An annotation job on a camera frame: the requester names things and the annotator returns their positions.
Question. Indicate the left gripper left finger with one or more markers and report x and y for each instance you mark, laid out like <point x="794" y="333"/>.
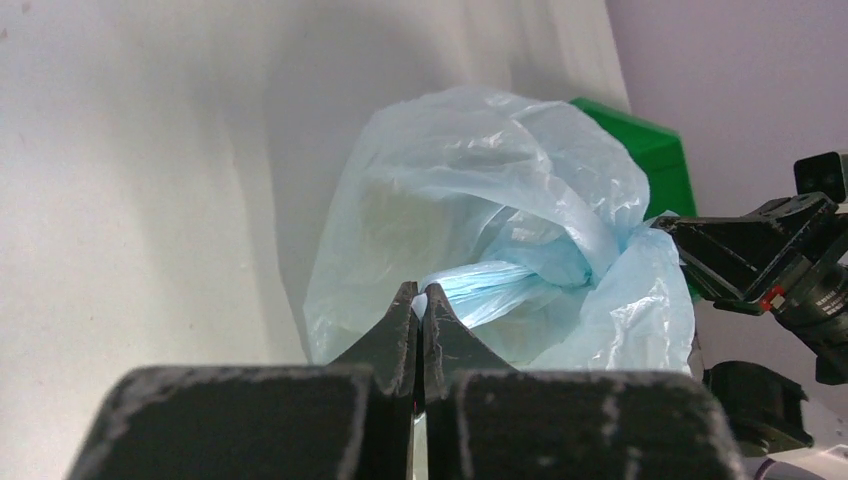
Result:
<point x="350" y="419"/>

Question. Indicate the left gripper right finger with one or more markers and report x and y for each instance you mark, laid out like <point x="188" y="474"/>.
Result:
<point x="486" y="420"/>

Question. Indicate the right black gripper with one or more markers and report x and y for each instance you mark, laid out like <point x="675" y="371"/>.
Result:
<point x="790" y="246"/>

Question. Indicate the light blue plastic bag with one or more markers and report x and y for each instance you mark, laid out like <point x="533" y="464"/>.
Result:
<point x="528" y="214"/>

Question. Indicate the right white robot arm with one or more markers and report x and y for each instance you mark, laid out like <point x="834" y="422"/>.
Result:
<point x="772" y="417"/>

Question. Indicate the green plastic tray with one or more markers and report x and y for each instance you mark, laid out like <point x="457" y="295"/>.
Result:
<point x="657" y="150"/>

